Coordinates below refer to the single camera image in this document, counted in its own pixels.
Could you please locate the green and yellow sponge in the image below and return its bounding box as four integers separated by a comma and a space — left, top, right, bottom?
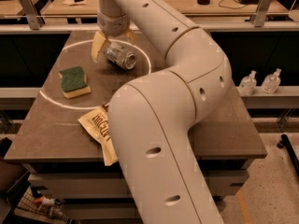
59, 66, 91, 99

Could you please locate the silver 7up soda can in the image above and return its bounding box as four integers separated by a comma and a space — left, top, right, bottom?
104, 42, 136, 70

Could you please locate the grey table base cabinet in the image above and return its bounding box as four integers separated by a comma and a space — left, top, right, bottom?
29, 160, 249, 224

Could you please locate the metal bracket post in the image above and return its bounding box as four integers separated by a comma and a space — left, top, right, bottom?
249, 0, 272, 27
19, 0, 44, 30

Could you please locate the left metal bracket post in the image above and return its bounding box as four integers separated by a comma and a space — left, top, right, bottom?
19, 0, 44, 30

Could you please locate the black pole on floor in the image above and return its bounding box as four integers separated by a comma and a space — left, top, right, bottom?
277, 134, 299, 176

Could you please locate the brown and yellow chip bag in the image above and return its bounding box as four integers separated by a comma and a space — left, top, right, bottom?
78, 104, 118, 166

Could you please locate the clear sanitizer bottle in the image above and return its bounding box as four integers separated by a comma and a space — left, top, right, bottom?
238, 70, 256, 95
261, 68, 281, 94

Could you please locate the white circle marking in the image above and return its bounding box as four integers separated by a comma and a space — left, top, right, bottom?
40, 40, 151, 110

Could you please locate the clear sanitizer bottle right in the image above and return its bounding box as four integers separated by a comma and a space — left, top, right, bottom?
261, 68, 281, 94

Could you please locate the black cable on desk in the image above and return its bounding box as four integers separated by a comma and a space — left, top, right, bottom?
218, 0, 248, 10

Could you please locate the right metal bracket post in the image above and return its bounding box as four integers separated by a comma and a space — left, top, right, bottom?
249, 0, 272, 27

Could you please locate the orange and white spray bottle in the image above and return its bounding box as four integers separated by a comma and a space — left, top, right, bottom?
30, 186, 64, 218

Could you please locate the clear sanitizer bottle left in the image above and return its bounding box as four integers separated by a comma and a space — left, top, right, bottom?
238, 70, 256, 95

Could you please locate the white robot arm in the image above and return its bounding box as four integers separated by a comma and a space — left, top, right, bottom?
98, 0, 232, 224

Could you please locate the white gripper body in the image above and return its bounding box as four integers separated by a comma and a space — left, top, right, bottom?
97, 9, 130, 36

